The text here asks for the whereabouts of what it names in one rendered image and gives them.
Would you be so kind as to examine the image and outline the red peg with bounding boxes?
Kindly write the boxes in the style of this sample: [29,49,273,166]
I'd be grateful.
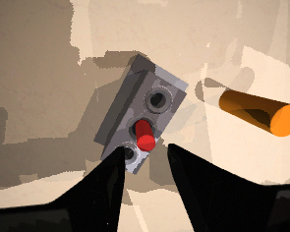
[135,119,155,151]

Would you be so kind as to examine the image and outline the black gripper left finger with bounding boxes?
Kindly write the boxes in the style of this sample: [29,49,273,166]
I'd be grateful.
[0,146,125,232]

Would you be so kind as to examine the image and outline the orange-brown cylinder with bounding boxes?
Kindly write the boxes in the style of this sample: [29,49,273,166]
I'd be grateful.
[218,90,290,137]

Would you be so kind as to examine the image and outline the grey plate with three holes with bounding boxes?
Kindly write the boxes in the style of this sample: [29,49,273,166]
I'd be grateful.
[100,70,187,174]

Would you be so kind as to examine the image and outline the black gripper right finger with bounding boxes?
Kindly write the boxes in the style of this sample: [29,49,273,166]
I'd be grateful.
[167,144,290,232]

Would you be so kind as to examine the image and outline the dark grey base with two pins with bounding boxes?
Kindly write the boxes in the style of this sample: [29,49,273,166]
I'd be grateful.
[93,54,189,145]

